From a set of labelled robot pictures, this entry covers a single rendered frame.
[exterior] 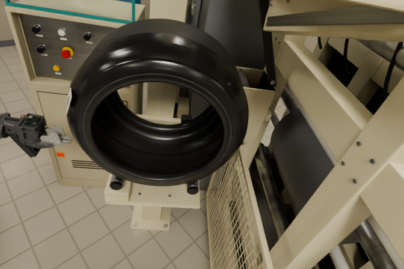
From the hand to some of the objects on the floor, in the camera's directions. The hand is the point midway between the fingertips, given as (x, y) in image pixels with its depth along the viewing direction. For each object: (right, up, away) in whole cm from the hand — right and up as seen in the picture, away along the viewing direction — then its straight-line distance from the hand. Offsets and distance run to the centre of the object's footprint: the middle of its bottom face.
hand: (68, 142), depth 87 cm
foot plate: (+12, -61, +90) cm, 110 cm away
